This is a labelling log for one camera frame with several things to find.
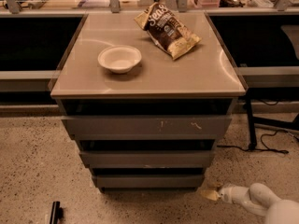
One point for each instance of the white paper bowl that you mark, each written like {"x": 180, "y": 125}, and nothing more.
{"x": 119, "y": 59}

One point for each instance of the grey bottom drawer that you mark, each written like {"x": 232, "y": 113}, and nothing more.
{"x": 148, "y": 178}

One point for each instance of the brown chip bag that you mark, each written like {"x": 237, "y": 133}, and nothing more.
{"x": 166, "y": 31}

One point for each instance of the grey drawer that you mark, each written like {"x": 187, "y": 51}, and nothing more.
{"x": 148, "y": 178}
{"x": 146, "y": 119}
{"x": 147, "y": 153}

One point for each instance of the grey middle drawer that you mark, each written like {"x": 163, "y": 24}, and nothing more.
{"x": 147, "y": 153}

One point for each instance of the black object on floor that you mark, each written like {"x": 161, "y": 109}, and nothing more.
{"x": 57, "y": 213}

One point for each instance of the black table leg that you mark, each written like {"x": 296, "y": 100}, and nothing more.
{"x": 252, "y": 133}

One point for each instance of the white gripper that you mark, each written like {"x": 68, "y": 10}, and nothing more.
{"x": 229, "y": 193}

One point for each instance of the grey top drawer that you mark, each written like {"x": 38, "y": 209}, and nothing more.
{"x": 146, "y": 119}

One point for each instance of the grey drawer cabinet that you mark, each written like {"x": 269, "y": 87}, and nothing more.
{"x": 205, "y": 72}

